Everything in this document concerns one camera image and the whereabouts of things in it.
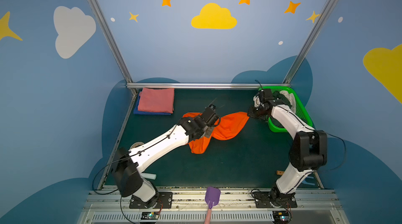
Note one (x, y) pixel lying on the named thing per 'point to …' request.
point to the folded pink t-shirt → (156, 100)
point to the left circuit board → (149, 215)
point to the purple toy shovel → (212, 197)
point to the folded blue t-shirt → (138, 112)
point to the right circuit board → (280, 216)
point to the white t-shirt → (291, 98)
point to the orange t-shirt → (230, 124)
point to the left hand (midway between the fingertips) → (208, 125)
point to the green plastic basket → (299, 110)
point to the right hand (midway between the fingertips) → (250, 112)
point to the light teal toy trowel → (150, 176)
